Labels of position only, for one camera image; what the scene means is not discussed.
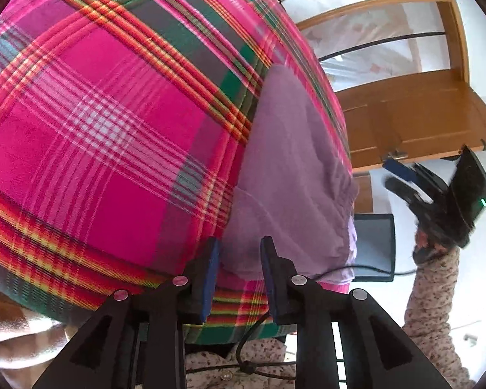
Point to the wooden door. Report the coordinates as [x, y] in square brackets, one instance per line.
[421, 117]

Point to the purple fleece pants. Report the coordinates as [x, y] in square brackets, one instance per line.
[291, 178]

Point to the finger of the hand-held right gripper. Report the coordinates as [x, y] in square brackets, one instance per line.
[405, 192]
[401, 172]

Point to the person's floral jacket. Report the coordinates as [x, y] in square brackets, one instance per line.
[226, 364]

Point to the wooden board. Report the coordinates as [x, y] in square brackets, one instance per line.
[362, 192]

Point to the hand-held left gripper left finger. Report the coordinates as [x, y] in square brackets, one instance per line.
[212, 279]

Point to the printed mesh door curtain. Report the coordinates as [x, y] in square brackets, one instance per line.
[372, 28]

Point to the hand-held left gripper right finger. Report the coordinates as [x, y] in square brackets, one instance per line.
[267, 279]

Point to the person's right forearm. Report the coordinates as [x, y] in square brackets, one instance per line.
[433, 316]

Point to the person's right hand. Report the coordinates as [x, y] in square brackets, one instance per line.
[423, 241]

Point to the pink green plaid blanket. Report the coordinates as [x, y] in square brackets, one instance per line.
[105, 129]

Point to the black mesh office chair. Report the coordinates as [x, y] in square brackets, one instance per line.
[374, 247]

